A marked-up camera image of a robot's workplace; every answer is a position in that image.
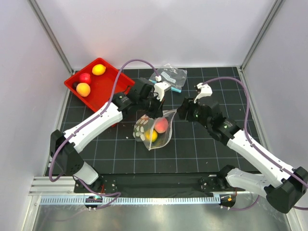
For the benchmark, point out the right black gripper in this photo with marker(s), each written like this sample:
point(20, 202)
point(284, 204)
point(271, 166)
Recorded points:
point(187, 104)

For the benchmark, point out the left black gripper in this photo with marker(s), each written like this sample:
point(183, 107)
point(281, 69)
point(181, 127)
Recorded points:
point(157, 112)

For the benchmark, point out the pink toy peach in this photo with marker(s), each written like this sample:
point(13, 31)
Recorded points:
point(161, 125)

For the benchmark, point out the white-spotted clear zip bag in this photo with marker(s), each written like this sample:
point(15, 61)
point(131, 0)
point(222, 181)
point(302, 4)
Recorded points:
point(145, 123)

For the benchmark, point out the small yellow-green toy fruit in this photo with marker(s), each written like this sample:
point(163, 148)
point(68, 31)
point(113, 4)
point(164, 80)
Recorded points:
point(151, 135)

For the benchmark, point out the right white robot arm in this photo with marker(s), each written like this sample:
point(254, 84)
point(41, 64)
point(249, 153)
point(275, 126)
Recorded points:
point(281, 184)

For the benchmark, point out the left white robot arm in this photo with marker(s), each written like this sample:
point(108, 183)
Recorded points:
point(73, 141)

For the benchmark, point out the blue-zipper clear zip bag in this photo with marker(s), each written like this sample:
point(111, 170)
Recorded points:
point(174, 76)

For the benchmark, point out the red plastic tray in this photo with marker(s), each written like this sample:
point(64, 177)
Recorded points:
point(79, 108)

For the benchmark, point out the yellow toy lemon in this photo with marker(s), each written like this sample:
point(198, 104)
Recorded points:
point(98, 69)

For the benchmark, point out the orange toy fruit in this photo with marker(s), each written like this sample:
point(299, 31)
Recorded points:
point(83, 89)

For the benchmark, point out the red toy apple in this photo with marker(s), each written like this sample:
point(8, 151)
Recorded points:
point(85, 78)

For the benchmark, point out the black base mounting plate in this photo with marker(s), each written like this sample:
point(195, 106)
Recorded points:
point(162, 185)

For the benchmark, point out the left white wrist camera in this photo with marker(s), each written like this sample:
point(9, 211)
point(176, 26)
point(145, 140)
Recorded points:
point(160, 87)

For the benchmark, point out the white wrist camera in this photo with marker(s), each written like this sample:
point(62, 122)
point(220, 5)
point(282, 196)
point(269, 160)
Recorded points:
point(204, 90)
point(160, 87)

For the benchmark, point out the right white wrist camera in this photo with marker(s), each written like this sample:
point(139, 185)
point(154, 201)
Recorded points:
point(204, 90)

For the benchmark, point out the slotted cable duct strip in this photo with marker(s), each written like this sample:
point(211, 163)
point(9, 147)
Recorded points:
point(95, 200)

